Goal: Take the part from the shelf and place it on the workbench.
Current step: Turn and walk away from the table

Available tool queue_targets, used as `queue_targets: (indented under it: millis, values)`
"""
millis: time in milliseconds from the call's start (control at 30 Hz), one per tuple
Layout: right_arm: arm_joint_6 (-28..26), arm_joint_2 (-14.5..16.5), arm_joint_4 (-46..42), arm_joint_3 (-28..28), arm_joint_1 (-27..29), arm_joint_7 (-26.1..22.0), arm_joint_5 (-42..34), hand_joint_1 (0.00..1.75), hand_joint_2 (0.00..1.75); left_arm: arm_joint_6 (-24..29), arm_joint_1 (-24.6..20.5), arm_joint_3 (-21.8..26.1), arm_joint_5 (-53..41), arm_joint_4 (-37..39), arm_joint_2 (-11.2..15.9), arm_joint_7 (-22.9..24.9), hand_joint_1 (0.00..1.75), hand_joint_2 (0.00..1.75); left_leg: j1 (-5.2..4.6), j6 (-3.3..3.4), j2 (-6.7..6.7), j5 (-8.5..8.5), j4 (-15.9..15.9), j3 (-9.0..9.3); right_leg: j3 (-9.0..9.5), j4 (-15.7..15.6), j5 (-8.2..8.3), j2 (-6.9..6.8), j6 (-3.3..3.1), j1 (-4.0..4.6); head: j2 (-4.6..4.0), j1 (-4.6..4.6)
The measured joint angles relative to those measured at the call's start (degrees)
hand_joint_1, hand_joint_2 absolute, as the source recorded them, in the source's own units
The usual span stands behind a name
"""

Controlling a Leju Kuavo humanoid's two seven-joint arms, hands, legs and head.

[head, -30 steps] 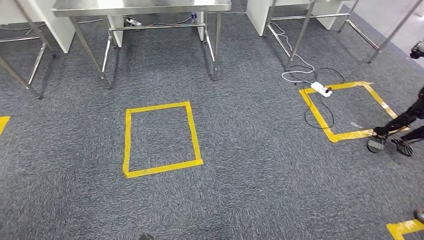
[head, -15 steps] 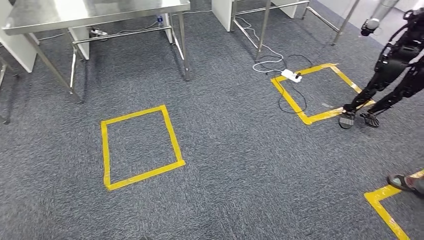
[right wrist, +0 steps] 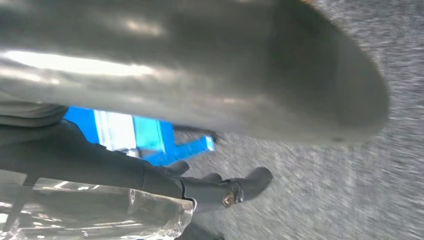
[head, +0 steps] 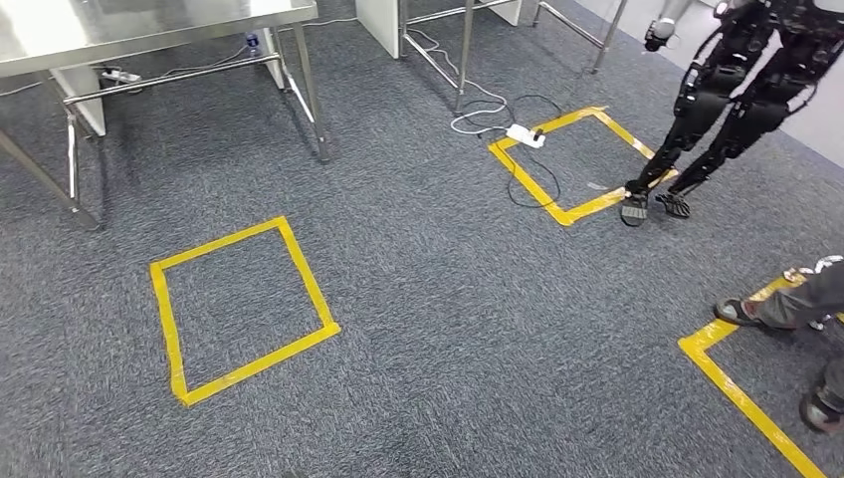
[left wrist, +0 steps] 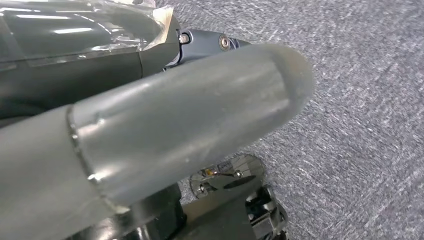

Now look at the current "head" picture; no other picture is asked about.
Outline yellow floor tape square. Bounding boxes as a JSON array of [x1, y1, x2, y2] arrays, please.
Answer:
[[489, 105, 679, 228], [679, 270, 844, 478], [149, 216, 342, 408]]

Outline black humanoid robot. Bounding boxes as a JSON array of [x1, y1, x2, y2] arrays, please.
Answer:
[[619, 0, 844, 229]]

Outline white power strip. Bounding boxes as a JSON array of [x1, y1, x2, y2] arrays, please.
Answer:
[[506, 122, 547, 150], [100, 66, 143, 87]]

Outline person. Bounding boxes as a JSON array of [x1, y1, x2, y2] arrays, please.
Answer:
[[714, 253, 844, 437]]

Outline white power cable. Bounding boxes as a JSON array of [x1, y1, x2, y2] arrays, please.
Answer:
[[407, 26, 528, 136]]

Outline black floor cable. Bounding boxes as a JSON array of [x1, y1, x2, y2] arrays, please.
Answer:
[[458, 94, 565, 210]]

